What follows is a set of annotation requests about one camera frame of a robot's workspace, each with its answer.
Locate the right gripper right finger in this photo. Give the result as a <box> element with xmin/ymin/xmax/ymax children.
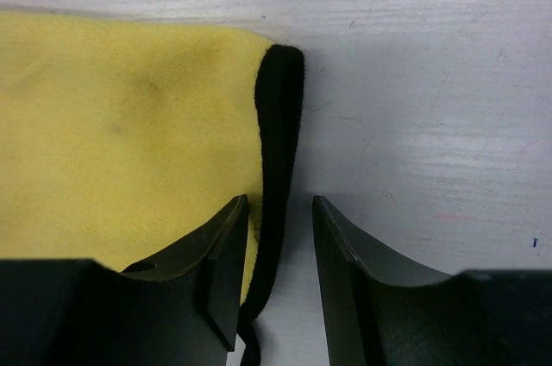
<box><xmin>312</xmin><ymin>196</ymin><xmax>551</xmax><ymax>365</ymax></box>

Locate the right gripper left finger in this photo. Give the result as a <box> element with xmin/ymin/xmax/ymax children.
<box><xmin>1</xmin><ymin>196</ymin><xmax>248</xmax><ymax>365</ymax></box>

